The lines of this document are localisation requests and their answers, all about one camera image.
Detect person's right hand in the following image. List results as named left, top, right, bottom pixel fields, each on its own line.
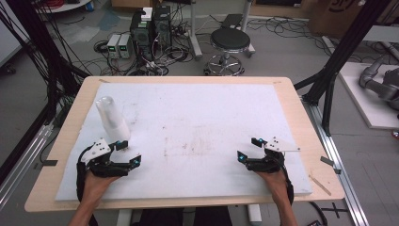
left=255, top=169, right=292, bottom=203

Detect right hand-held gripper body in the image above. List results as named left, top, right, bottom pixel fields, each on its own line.
left=246, top=137, right=301, bottom=174

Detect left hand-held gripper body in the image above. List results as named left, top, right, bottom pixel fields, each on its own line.
left=80, top=137, right=132, bottom=179

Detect person's left hand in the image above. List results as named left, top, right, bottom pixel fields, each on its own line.
left=82, top=169, right=122, bottom=203

